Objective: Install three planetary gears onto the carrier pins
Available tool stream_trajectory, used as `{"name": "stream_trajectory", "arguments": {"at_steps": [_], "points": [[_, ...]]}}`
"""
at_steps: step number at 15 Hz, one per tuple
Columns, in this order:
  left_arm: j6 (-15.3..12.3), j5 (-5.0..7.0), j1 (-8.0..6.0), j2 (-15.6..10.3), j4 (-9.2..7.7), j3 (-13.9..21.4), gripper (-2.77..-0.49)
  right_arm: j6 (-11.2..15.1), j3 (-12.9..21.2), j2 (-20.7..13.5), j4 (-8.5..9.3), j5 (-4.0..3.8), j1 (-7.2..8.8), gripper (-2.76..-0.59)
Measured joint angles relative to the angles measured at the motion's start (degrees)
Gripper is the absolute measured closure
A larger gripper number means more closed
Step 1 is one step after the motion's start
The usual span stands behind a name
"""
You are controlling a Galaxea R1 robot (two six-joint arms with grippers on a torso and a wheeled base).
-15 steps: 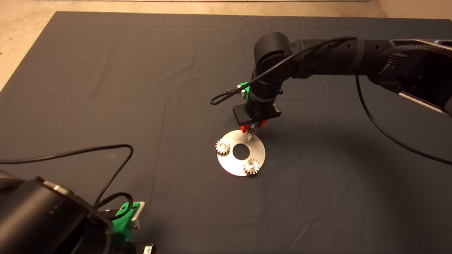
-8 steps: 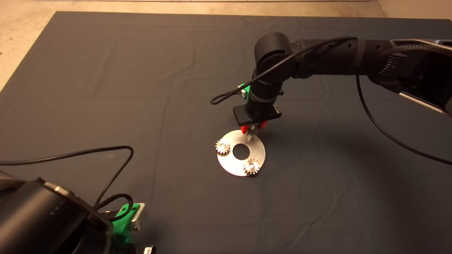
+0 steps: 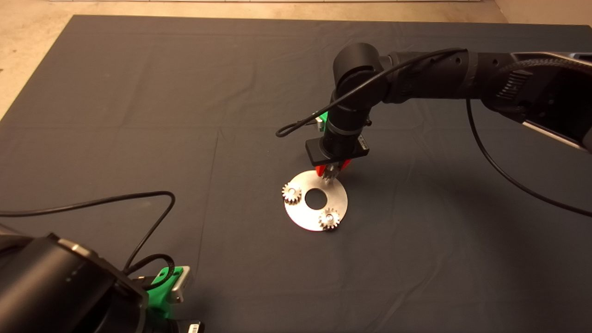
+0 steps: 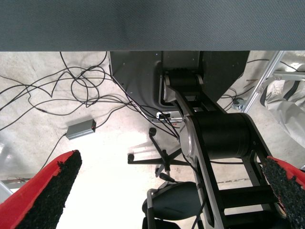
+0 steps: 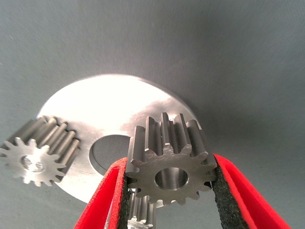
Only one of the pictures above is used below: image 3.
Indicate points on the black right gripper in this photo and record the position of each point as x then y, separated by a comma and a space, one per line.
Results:
319, 157

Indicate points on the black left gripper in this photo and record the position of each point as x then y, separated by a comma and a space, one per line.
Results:
194, 327

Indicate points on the small steel planetary gear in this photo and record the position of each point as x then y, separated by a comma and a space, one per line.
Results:
329, 218
292, 193
330, 173

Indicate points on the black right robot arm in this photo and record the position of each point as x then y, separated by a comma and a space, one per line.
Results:
439, 76

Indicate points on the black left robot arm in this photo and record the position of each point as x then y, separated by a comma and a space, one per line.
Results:
55, 291

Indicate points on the round metal carrier plate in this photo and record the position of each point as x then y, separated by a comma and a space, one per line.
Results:
305, 217

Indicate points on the dark grey table cloth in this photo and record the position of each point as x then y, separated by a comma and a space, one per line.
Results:
185, 92

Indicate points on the green left camera mount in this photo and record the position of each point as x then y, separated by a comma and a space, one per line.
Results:
159, 298

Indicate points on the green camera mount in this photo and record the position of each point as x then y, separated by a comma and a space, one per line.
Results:
159, 298
324, 119

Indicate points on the silver right camera box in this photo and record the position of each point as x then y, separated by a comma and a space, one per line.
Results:
319, 121

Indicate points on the green right camera mount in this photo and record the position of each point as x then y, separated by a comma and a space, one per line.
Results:
324, 119

